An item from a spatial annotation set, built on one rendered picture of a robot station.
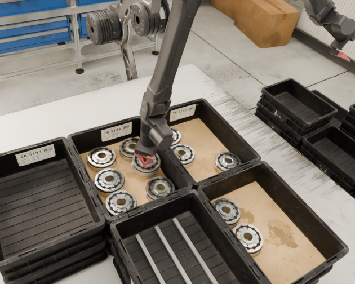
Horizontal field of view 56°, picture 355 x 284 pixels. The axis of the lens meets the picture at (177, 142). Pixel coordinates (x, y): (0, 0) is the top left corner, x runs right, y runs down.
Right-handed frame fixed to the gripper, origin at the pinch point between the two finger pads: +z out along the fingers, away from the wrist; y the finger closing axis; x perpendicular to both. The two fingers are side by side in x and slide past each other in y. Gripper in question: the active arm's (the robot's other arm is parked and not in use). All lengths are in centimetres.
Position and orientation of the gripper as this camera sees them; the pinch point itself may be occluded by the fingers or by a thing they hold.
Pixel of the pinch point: (147, 158)
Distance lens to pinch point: 119.6
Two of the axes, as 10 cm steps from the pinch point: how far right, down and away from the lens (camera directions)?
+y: 2.9, -6.7, 6.8
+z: -1.1, 6.8, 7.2
